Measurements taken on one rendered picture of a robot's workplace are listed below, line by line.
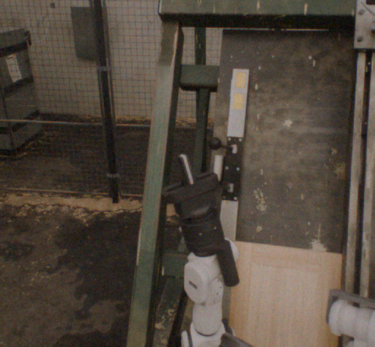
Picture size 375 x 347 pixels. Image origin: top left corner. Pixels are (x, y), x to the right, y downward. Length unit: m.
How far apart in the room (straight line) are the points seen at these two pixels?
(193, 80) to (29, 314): 2.04
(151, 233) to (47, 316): 1.71
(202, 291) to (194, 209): 0.18
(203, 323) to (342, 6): 0.96
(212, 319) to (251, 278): 0.28
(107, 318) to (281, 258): 1.71
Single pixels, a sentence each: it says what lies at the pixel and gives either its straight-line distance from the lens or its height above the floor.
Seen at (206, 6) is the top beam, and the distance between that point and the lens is 1.29.
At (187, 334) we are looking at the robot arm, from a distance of 1.05.
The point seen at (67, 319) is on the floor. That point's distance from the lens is 2.78.
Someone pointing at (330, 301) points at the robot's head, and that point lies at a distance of 0.80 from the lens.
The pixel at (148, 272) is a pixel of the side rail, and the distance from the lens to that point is 1.24.
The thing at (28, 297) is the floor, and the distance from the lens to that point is 3.01.
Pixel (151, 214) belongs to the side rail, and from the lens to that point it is 1.22.
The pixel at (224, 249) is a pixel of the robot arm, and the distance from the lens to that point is 0.82.
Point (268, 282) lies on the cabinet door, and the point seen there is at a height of 1.14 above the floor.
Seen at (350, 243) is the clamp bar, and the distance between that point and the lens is 1.20.
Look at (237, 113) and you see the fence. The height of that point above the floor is 1.59.
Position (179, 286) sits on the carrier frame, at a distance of 1.72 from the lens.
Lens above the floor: 1.97
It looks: 25 degrees down
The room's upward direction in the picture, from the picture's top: straight up
